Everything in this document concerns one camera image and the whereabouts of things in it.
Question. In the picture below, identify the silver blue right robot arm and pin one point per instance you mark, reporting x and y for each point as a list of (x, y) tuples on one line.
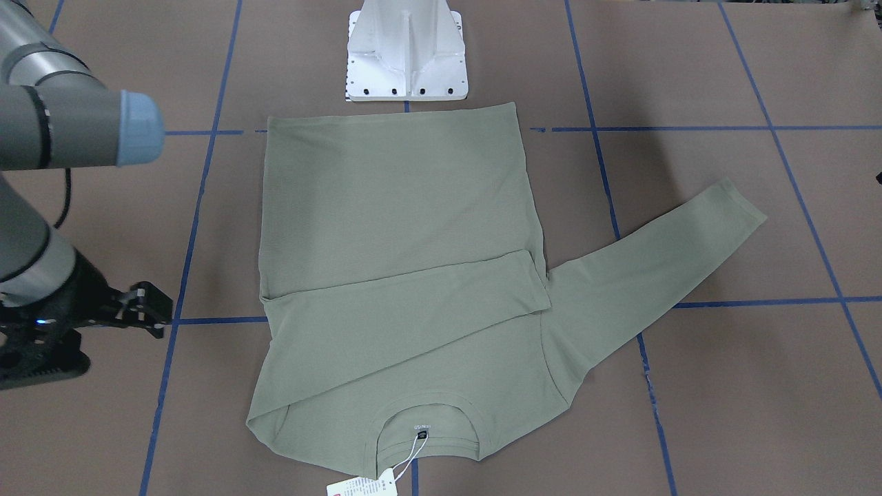
[(55, 114)]

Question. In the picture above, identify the white paper clothing tag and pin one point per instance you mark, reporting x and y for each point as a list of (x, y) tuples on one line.
[(385, 485)]

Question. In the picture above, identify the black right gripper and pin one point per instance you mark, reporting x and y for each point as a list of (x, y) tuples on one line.
[(84, 292)]

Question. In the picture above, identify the olive green long-sleeve shirt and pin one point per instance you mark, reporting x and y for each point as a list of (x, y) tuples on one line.
[(409, 300)]

